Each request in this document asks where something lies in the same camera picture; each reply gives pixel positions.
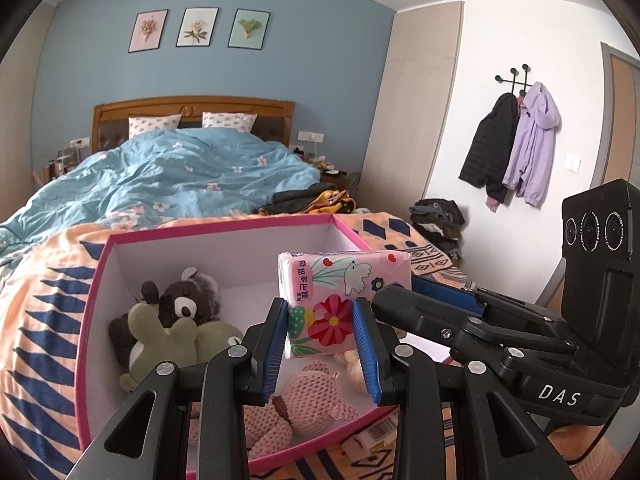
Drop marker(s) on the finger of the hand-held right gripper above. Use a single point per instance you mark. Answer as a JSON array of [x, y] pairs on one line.
[[425, 315], [450, 295]]

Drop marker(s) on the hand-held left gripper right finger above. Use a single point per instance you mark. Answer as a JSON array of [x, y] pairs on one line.
[[367, 350]]

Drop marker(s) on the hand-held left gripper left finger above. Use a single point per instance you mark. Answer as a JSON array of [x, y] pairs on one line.
[[272, 355]]

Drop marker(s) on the floral tissue pack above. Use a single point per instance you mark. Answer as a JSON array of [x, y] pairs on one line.
[[340, 280]]

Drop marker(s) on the pink storage box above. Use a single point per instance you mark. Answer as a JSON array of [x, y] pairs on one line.
[[225, 245]]

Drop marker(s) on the person's right forearm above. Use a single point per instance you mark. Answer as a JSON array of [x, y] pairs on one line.
[[602, 462]]

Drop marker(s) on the pink knitted plush toy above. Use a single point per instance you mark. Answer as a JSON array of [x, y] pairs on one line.
[[310, 390]]

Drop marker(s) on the pile of dark clothes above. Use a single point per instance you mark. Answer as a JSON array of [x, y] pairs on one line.
[[435, 215]]

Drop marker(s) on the small cardboard box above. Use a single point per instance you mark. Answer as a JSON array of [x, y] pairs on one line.
[[375, 432]]

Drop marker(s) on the pink garment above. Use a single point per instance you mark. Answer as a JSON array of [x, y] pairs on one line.
[[493, 204]]

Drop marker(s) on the brown bear plush toy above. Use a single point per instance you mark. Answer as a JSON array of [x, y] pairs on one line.
[[182, 305]]

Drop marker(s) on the green plush toy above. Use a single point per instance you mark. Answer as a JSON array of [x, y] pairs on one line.
[[150, 330]]

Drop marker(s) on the black jacket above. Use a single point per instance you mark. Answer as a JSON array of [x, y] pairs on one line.
[[487, 150]]

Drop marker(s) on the dark and yellow clothes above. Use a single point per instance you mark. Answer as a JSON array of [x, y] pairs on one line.
[[300, 200]]

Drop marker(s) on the purple hooded jacket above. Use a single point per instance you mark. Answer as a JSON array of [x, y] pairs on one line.
[[532, 150]]

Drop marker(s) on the dark nightstand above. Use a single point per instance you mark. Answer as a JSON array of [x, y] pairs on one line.
[[332, 176]]

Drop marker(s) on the wooden door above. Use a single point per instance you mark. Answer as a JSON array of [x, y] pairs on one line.
[[620, 125]]

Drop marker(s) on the beige wardrobe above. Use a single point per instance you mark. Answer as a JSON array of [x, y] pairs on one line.
[[415, 110]]

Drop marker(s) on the blue floral duvet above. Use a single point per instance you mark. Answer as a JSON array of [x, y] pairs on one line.
[[175, 175]]

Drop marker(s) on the orange patterned blanket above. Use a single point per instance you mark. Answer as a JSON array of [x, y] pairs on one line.
[[40, 310]]

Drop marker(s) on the white patterned pillow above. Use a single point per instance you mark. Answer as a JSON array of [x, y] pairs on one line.
[[230, 121], [155, 125]]

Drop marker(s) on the wooden headboard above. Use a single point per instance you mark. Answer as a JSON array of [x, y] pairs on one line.
[[200, 107]]

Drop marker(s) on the cluttered nightstand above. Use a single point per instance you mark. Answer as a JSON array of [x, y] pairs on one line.
[[60, 165]]

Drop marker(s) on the green framed plant picture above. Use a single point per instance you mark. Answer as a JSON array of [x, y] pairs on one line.
[[249, 29]]

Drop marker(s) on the white framed flower picture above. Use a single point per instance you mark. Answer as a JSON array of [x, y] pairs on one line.
[[198, 27]]

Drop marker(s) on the white light switch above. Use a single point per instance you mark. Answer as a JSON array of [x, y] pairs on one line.
[[573, 161]]

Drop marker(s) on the white wall socket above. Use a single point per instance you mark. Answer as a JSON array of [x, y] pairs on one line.
[[79, 142], [310, 136]]

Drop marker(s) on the black wall coat rack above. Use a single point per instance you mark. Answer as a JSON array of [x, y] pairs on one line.
[[512, 71]]

